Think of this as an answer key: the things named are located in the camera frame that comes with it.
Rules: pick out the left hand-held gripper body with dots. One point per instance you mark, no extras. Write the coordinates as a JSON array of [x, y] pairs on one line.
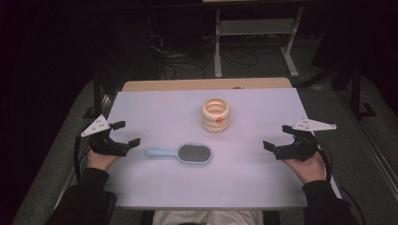
[[106, 146]]

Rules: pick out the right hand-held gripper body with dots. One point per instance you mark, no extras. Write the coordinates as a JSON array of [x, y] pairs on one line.
[[300, 148]]

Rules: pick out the person's left hand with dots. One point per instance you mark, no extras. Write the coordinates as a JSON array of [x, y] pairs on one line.
[[100, 161]]

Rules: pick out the person's right hand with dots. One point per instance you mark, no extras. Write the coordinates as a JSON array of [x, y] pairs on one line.
[[308, 170]]

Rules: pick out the black metal stand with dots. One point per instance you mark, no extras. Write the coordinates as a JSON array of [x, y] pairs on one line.
[[356, 90], [97, 93]]

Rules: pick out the blue hairbrush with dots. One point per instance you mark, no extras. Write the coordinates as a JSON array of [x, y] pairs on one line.
[[192, 153]]

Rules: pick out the cream ribbed cup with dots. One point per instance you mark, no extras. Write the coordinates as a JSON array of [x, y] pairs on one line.
[[215, 122]]

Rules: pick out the wooden table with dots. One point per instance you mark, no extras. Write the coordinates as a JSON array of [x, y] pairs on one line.
[[187, 85]]

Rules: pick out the person's lap light clothing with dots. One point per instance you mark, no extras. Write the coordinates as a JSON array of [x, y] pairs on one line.
[[206, 218]]

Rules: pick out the white metal table frame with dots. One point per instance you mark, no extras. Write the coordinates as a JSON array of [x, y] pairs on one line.
[[256, 27]]

